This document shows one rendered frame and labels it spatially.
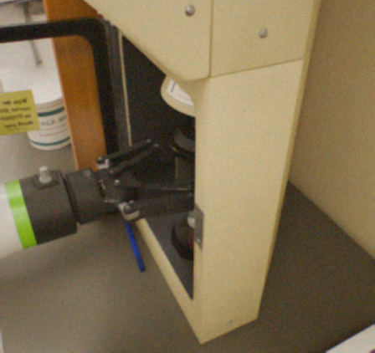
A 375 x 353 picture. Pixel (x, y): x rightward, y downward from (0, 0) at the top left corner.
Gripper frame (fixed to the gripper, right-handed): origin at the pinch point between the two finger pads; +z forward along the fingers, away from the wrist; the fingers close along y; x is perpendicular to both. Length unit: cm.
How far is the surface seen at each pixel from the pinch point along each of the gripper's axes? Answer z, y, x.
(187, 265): -4.0, -3.6, 18.4
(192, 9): -9.2, -14.0, -27.5
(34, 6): -5, 130, 6
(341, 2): 36.6, 13.1, -17.3
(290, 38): 1.6, -14.0, -23.6
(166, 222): -2.9, 7.6, 18.4
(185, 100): -4.4, -3.2, -13.1
